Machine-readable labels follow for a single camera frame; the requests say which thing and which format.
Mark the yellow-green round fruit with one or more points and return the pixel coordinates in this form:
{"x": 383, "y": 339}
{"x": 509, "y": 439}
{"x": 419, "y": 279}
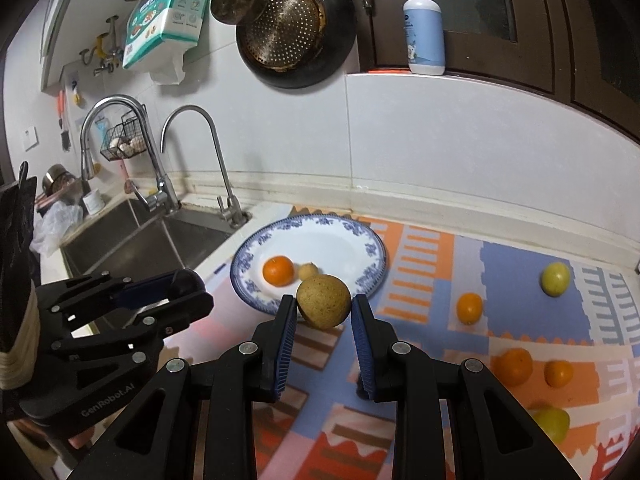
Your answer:
{"x": 550, "y": 422}
{"x": 555, "y": 278}

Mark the garlic bulbs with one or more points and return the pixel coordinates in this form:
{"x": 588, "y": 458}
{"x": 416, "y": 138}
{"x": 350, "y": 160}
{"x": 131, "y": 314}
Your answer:
{"x": 124, "y": 146}

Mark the white wall switch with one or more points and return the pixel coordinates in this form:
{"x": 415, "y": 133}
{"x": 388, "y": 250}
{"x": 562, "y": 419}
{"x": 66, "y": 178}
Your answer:
{"x": 30, "y": 138}

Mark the white cup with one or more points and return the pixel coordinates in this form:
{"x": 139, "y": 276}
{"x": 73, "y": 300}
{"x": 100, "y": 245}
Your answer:
{"x": 93, "y": 203}

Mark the white pump soap bottle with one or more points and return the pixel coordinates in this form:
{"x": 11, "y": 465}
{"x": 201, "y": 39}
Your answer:
{"x": 425, "y": 30}

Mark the perforated golden strainer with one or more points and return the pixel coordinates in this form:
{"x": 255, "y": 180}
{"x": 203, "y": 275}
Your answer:
{"x": 285, "y": 30}

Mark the black frying pan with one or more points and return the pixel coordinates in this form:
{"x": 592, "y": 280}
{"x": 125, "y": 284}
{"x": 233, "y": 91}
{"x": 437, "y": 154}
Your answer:
{"x": 340, "y": 25}

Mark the stainless steel sink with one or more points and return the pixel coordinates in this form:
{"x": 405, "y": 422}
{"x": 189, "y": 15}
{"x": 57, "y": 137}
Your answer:
{"x": 130, "y": 245}

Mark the person's left hand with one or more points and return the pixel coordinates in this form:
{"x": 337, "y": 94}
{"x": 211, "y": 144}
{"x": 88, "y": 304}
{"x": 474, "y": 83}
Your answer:
{"x": 81, "y": 441}

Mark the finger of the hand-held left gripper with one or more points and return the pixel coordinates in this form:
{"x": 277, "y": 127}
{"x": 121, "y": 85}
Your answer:
{"x": 185, "y": 307}
{"x": 145, "y": 290}

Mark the dark wooden window frame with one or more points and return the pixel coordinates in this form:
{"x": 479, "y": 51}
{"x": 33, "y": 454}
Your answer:
{"x": 550, "y": 60}

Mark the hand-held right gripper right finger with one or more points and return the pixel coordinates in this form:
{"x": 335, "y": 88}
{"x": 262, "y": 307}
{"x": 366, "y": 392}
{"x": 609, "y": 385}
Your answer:
{"x": 362, "y": 355}

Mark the green and white paper pack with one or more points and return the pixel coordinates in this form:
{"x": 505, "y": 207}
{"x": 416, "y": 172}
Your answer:
{"x": 165, "y": 10}

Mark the orange mandarin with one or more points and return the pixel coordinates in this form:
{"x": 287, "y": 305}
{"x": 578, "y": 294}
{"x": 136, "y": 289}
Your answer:
{"x": 512, "y": 366}
{"x": 278, "y": 270}
{"x": 558, "y": 373}
{"x": 469, "y": 308}

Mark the colourful patterned foam mat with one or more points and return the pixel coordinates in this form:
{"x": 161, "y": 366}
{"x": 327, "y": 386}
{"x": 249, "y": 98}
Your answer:
{"x": 510, "y": 270}

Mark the clear plastic bag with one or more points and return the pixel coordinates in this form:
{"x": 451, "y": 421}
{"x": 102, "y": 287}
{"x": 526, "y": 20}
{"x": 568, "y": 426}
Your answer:
{"x": 56, "y": 222}

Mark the metal pot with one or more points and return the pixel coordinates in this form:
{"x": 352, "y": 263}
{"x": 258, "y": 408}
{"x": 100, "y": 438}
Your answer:
{"x": 56, "y": 177}

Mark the thin steel gooseneck faucet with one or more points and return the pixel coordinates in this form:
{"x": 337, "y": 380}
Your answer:
{"x": 220, "y": 160}

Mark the brown round fruit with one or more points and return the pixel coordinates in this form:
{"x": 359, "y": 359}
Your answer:
{"x": 323, "y": 301}

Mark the person's left forearm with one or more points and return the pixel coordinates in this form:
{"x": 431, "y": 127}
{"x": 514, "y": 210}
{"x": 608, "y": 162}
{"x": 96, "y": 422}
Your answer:
{"x": 17, "y": 260}

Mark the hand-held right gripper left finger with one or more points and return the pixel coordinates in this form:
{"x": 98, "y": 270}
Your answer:
{"x": 282, "y": 345}

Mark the blue and white plate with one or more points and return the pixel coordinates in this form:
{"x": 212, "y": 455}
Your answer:
{"x": 325, "y": 245}

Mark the tall steel pull-down faucet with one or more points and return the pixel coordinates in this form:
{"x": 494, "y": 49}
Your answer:
{"x": 160, "y": 170}

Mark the small yellow-brown fruit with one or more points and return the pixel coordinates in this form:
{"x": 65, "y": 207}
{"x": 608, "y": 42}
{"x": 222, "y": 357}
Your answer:
{"x": 306, "y": 270}

